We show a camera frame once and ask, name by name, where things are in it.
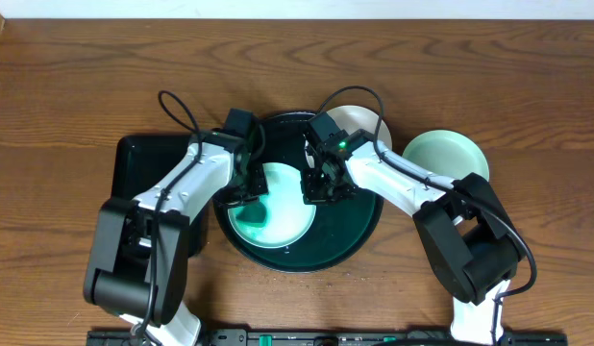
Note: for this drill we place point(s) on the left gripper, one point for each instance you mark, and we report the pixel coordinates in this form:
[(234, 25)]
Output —
[(252, 187)]

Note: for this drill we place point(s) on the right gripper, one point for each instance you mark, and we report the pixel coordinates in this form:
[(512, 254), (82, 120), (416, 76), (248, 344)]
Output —
[(313, 195)]

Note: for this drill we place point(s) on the green sponge cloth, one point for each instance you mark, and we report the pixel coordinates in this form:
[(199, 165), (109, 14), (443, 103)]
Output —
[(251, 215)]

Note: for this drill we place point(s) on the mint green plate front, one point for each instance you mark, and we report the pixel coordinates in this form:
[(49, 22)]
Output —
[(289, 218)]

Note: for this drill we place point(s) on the mint green plate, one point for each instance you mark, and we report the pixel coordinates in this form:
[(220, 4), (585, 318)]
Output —
[(289, 218), (447, 153)]

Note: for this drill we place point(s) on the white plate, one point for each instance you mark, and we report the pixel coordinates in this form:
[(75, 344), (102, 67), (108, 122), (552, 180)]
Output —
[(358, 122)]

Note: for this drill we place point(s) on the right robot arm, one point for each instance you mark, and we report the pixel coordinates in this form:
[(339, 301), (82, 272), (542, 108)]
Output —
[(470, 243)]

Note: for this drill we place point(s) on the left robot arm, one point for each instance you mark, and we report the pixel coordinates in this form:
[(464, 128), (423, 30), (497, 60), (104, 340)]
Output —
[(137, 265)]

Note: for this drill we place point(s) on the rectangular black tray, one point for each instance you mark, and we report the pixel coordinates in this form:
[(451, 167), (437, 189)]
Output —
[(141, 161)]

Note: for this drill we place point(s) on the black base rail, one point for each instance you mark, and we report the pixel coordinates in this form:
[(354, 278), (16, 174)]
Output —
[(239, 337)]

